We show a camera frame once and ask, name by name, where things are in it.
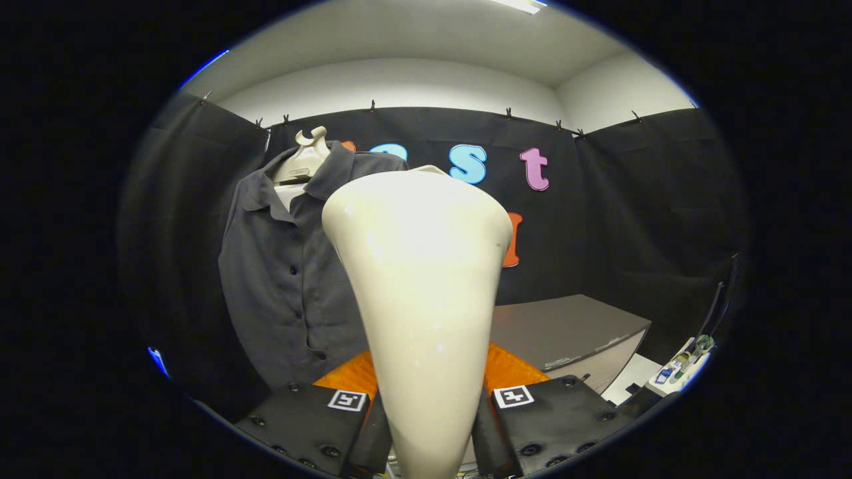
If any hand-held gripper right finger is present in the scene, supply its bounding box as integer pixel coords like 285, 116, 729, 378
469, 341, 636, 476

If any black backdrop cloth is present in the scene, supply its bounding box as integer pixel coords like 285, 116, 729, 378
120, 92, 749, 420

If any dark grey button shirt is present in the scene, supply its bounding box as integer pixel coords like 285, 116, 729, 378
218, 141, 408, 390

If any cream steamer hanger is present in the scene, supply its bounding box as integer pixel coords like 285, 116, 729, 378
272, 126, 331, 212

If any white garment steamer head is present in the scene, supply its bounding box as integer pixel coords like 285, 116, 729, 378
321, 165, 514, 479

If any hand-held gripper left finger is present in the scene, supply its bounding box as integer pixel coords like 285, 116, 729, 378
236, 349, 395, 478

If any white paper sheet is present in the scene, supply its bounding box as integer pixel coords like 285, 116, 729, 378
602, 353, 660, 406

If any grey low cabinet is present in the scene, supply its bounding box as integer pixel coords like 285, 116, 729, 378
489, 294, 652, 395

